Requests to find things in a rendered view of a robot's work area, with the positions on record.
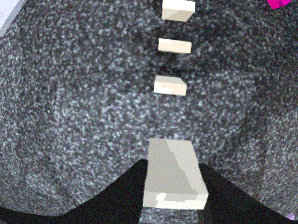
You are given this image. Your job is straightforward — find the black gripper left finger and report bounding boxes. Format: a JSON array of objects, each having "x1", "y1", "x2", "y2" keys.
[{"x1": 0, "y1": 160, "x2": 149, "y2": 224}]

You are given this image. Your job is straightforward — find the magenta cube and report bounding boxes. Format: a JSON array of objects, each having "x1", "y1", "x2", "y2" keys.
[{"x1": 267, "y1": 0, "x2": 291, "y2": 10}]

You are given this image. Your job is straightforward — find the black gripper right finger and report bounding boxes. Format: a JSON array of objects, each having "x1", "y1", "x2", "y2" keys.
[{"x1": 196, "y1": 163, "x2": 298, "y2": 224}]

